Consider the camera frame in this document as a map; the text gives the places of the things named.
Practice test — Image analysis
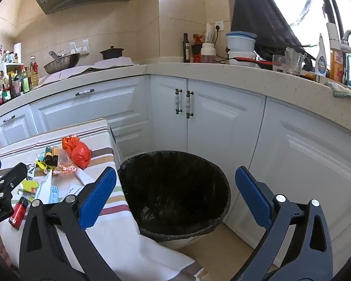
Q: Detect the black mesh cloth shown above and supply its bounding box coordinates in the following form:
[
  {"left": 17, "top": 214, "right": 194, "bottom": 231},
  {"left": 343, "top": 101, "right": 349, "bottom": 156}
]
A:
[{"left": 231, "top": 0, "right": 317, "bottom": 63}]

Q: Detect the red spatula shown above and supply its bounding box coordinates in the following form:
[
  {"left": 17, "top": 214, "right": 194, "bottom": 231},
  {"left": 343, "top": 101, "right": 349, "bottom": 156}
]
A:
[{"left": 237, "top": 57, "right": 274, "bottom": 67}]

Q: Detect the faucet with white filter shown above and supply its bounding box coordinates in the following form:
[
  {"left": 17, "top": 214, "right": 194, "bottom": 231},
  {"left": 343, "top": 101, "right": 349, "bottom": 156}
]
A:
[{"left": 326, "top": 22, "right": 351, "bottom": 54}]

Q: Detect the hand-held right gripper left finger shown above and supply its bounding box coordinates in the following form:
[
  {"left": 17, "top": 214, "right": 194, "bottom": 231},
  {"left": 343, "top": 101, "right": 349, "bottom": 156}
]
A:
[{"left": 19, "top": 166, "right": 122, "bottom": 281}]

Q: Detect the orange dotted white wrapper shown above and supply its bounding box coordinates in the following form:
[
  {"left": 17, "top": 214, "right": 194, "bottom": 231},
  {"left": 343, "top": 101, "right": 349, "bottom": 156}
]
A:
[{"left": 53, "top": 157, "right": 80, "bottom": 177}]

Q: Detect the white packet blue print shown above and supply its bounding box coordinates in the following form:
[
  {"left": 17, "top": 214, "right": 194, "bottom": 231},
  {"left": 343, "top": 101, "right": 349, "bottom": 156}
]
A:
[{"left": 32, "top": 171, "right": 61, "bottom": 204}]

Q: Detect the clear measuring cup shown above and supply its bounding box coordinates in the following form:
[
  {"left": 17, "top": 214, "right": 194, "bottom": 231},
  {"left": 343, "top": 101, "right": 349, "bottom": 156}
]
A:
[{"left": 285, "top": 47, "right": 305, "bottom": 77}]

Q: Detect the lime yellow packet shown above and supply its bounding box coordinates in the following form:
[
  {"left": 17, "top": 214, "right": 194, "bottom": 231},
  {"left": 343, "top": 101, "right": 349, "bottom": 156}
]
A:
[{"left": 22, "top": 179, "right": 40, "bottom": 195}]

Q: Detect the yellow wrapper with string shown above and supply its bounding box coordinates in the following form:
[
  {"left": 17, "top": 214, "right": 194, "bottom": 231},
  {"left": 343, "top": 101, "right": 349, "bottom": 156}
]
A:
[{"left": 35, "top": 159, "right": 52, "bottom": 172}]

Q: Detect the metal wok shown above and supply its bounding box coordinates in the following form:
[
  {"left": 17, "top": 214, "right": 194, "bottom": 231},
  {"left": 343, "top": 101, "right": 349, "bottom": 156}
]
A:
[{"left": 43, "top": 51, "right": 80, "bottom": 75}]

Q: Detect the white lidded jar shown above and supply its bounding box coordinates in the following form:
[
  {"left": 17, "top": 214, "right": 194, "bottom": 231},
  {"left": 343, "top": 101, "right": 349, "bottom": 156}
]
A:
[{"left": 200, "top": 43, "right": 216, "bottom": 64}]

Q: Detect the small orange plastic bag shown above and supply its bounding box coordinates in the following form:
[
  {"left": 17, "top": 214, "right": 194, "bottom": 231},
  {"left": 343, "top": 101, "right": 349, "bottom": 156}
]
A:
[{"left": 62, "top": 135, "right": 80, "bottom": 153}]

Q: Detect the white envelope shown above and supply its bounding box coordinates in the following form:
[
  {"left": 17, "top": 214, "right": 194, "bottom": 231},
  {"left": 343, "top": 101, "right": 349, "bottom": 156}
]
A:
[{"left": 67, "top": 181, "right": 85, "bottom": 195}]

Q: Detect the silver foil wrapper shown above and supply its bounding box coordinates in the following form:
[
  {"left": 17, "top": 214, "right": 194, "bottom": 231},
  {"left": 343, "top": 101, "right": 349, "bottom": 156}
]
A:
[{"left": 26, "top": 162, "right": 39, "bottom": 180}]

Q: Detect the clear drinking glass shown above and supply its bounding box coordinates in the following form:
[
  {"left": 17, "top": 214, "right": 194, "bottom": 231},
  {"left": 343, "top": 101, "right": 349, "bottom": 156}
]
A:
[{"left": 272, "top": 54, "right": 286, "bottom": 73}]

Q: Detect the paper towel roll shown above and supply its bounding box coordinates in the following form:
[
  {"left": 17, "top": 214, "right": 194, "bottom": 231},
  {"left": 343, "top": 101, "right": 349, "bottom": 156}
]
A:
[{"left": 13, "top": 42, "right": 22, "bottom": 64}]

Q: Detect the black lidded pot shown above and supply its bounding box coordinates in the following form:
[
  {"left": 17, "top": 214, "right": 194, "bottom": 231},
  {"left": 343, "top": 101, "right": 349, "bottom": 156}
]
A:
[{"left": 100, "top": 46, "right": 125, "bottom": 61}]

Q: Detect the pale dish cloth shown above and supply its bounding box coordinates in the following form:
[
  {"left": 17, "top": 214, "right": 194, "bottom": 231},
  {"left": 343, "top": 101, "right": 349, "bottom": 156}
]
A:
[{"left": 325, "top": 80, "right": 351, "bottom": 102}]

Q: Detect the black cable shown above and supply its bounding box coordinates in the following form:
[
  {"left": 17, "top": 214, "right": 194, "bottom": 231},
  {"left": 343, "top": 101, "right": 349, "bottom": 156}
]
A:
[{"left": 213, "top": 31, "right": 232, "bottom": 65}]

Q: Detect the dark olive oil bottle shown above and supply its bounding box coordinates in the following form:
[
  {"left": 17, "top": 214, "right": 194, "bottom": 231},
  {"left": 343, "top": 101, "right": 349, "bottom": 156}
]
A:
[{"left": 183, "top": 33, "right": 191, "bottom": 63}]

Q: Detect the white wall hook rack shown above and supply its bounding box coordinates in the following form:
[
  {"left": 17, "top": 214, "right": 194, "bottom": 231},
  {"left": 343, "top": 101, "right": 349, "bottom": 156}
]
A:
[{"left": 69, "top": 39, "right": 90, "bottom": 55}]

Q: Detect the white door handle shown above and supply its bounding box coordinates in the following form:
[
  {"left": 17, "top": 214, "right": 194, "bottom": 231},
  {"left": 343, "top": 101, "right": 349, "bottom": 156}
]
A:
[
  {"left": 174, "top": 88, "right": 183, "bottom": 115},
  {"left": 185, "top": 90, "right": 195, "bottom": 119}
]

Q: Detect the pale stove cover cloth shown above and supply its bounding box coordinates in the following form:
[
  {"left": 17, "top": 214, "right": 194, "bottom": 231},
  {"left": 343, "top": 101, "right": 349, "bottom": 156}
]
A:
[{"left": 39, "top": 59, "right": 140, "bottom": 87}]

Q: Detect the white spray bottle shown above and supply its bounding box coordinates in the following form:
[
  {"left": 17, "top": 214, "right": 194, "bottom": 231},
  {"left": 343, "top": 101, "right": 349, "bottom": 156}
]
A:
[{"left": 314, "top": 33, "right": 328, "bottom": 77}]

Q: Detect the orange detergent bottle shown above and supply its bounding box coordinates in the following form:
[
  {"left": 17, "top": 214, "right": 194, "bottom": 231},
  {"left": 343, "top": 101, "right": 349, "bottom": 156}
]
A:
[{"left": 329, "top": 50, "right": 344, "bottom": 84}]

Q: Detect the red bottle black cap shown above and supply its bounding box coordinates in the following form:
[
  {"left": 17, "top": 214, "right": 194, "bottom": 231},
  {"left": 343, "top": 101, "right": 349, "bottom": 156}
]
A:
[{"left": 8, "top": 197, "right": 29, "bottom": 230}]

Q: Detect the black-lined waste bin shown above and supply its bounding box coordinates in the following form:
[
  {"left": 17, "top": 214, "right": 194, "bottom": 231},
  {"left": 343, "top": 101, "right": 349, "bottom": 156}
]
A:
[{"left": 118, "top": 150, "right": 231, "bottom": 251}]

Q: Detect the white bowl blue lid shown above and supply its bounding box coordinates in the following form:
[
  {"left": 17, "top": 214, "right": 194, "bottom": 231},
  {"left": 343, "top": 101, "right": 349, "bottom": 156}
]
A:
[{"left": 225, "top": 32, "right": 257, "bottom": 53}]

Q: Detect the striped tablecloth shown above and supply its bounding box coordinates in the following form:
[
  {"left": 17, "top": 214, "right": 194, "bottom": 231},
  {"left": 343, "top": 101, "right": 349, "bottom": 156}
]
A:
[{"left": 0, "top": 118, "right": 205, "bottom": 281}]

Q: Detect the red knotted plastic bag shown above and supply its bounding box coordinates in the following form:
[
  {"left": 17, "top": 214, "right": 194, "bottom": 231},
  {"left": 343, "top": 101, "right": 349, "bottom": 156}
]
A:
[{"left": 71, "top": 140, "right": 93, "bottom": 170}]

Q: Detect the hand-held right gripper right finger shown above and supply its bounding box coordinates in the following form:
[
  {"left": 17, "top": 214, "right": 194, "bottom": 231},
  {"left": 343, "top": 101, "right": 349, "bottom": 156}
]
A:
[{"left": 235, "top": 166, "right": 334, "bottom": 281}]

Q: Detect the row of condiment bottles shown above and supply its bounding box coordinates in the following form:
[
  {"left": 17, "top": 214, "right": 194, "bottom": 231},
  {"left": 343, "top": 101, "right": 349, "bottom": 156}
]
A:
[{"left": 0, "top": 44, "right": 40, "bottom": 109}]

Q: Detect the white bag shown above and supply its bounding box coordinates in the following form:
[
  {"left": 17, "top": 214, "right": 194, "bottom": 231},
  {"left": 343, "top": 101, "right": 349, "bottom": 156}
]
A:
[{"left": 204, "top": 22, "right": 216, "bottom": 44}]

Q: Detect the white folded paper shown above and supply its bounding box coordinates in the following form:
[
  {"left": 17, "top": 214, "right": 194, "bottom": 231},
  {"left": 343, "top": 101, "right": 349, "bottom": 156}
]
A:
[{"left": 73, "top": 168, "right": 95, "bottom": 187}]

